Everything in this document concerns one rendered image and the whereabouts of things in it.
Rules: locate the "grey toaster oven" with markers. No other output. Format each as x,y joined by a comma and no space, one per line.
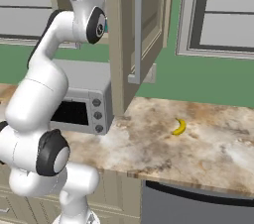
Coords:
89,102

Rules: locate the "beige base cabinets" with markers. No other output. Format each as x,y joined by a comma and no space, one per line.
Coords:
115,195

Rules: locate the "teal can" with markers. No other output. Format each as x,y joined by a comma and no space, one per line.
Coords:
105,24

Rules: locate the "grey framed window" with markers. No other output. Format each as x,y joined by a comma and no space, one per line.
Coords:
23,6
221,10

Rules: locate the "yellow banana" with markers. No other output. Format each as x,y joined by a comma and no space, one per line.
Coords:
180,127

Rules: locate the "beige cabinet door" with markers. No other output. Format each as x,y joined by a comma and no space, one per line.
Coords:
132,29

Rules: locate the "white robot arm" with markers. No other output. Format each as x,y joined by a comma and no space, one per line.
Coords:
36,102

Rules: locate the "grey wall outlet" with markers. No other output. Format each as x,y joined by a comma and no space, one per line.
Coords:
150,73

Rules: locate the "grey dishwasher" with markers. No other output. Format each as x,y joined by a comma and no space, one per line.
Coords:
195,204

